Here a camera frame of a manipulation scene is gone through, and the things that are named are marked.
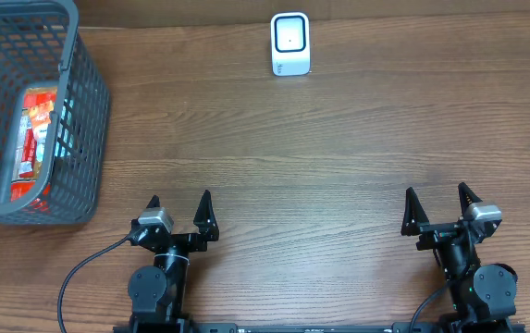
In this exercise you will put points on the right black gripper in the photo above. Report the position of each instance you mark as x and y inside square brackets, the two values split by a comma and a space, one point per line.
[437, 233]

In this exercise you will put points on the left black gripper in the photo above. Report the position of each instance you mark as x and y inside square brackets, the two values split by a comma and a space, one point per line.
[183, 239]

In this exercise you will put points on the orange spaghetti packet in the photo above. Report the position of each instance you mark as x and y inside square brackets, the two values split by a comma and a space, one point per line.
[29, 153]

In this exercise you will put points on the teal wet wipes pack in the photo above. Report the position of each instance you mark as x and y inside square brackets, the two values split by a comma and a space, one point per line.
[63, 147]

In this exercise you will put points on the small orange snack box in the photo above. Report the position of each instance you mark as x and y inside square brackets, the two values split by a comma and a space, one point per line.
[40, 120]

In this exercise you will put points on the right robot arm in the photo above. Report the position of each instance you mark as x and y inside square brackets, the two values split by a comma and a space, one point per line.
[483, 296]

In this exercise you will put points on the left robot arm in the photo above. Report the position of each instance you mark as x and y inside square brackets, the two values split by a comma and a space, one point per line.
[157, 291]

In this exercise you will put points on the white barcode scanner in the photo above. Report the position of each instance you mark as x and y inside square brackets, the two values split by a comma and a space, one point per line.
[290, 44]

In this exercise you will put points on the grey plastic mesh basket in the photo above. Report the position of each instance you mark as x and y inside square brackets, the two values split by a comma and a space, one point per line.
[54, 112]

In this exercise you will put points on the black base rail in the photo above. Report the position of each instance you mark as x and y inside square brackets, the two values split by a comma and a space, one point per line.
[397, 327]

